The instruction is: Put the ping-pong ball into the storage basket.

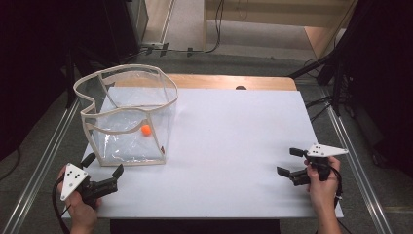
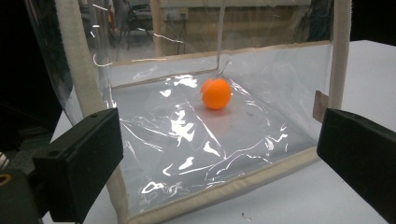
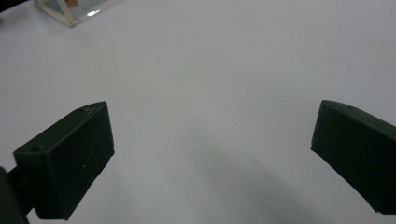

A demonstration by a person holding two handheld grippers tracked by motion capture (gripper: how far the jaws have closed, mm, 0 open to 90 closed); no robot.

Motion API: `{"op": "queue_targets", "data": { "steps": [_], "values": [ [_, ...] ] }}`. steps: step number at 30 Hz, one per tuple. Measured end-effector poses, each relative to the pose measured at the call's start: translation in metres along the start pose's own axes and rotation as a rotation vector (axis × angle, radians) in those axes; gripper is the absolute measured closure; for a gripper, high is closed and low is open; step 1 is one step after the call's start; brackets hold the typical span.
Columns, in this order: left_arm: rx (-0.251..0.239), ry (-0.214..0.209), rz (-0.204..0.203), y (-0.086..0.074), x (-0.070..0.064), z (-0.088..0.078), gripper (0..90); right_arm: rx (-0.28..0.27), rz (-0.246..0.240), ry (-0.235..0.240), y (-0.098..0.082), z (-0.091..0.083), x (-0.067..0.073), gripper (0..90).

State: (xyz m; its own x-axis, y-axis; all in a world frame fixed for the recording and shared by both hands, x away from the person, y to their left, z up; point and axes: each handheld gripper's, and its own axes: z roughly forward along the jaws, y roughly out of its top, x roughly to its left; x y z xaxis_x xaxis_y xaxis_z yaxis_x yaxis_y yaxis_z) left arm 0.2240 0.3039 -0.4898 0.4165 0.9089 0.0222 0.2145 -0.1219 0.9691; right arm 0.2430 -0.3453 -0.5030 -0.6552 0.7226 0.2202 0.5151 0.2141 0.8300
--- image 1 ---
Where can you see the wooden table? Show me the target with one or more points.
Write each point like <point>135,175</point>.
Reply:
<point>227,82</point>

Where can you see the person's left hand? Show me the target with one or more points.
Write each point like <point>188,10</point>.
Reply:
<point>81,211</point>

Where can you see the orange ball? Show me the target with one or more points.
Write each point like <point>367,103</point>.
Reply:
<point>146,130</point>

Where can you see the aluminium floor rail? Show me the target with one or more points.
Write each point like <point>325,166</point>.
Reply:
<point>39,165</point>
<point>357,169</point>

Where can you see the black cabinet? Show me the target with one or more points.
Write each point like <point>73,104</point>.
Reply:
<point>125,29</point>

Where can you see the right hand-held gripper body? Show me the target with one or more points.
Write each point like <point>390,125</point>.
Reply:
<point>324,151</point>

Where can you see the clear plastic bag beige trim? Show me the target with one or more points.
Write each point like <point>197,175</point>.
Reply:
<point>130,130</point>

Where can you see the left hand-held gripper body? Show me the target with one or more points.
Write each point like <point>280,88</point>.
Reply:
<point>73,178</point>

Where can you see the white board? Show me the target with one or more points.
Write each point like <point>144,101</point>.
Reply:
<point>243,169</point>

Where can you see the person's right hand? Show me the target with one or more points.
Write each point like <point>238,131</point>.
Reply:
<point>323,191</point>

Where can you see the black metal stand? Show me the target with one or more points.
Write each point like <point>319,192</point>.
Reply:
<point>324,65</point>

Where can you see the light wooden shelf unit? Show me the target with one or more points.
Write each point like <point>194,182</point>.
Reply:
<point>292,19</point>

